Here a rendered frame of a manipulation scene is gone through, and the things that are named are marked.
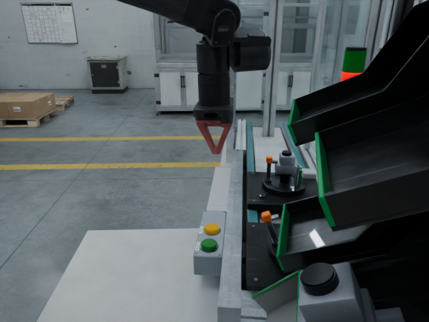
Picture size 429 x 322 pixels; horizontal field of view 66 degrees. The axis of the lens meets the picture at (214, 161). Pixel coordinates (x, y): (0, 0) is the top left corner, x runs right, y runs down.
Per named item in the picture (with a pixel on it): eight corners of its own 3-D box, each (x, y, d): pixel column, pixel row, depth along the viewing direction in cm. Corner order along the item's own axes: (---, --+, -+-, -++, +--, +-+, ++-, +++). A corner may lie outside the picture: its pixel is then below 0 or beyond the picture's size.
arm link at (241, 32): (198, -9, 53) (214, 9, 48) (262, -9, 57) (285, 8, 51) (195, 60, 61) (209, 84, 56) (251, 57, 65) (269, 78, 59)
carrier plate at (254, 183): (247, 209, 99) (247, 203, 98) (246, 176, 121) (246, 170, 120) (328, 213, 97) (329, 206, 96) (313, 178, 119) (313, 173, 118)
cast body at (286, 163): (275, 174, 105) (277, 153, 102) (274, 168, 109) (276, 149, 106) (302, 175, 104) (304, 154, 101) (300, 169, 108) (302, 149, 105)
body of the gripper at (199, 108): (233, 106, 65) (233, 68, 62) (230, 120, 56) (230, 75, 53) (200, 107, 66) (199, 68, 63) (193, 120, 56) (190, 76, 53)
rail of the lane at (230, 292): (217, 344, 67) (217, 303, 63) (232, 169, 149) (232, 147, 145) (244, 345, 66) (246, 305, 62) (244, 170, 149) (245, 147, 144)
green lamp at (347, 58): (345, 73, 77) (348, 50, 75) (339, 70, 81) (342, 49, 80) (367, 73, 76) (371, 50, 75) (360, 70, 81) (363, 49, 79)
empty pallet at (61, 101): (-5, 113, 601) (-7, 106, 596) (13, 103, 676) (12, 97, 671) (63, 110, 618) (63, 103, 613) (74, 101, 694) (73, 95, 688)
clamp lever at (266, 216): (272, 243, 76) (261, 216, 73) (271, 238, 77) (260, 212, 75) (286, 239, 75) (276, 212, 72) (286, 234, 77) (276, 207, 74)
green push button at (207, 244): (200, 253, 79) (200, 247, 78) (202, 244, 83) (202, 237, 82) (216, 255, 79) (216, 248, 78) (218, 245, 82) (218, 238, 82)
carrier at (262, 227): (246, 293, 68) (248, 243, 63) (245, 227, 90) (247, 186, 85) (366, 301, 66) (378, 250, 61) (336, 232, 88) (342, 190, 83)
